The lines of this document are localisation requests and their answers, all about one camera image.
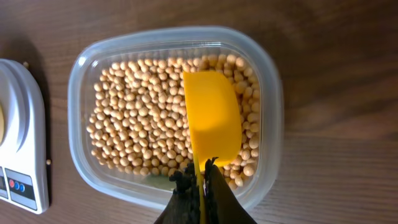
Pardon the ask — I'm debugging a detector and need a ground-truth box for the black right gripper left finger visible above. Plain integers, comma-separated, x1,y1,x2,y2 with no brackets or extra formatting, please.
154,163,201,224

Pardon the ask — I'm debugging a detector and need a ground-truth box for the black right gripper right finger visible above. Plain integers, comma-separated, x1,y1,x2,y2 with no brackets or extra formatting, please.
205,157,257,224

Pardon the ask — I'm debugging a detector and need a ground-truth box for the yellow measuring scoop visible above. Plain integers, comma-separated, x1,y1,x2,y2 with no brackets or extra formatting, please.
183,72,241,223

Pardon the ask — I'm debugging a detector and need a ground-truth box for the white digital kitchen scale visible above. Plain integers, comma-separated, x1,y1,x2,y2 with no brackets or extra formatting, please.
1,59,49,214

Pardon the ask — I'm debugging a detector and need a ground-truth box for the clear plastic container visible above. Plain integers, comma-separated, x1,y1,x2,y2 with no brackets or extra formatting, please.
68,27,284,209

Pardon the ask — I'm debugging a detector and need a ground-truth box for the soybeans pile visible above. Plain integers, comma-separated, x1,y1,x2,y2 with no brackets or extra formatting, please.
86,54,260,189

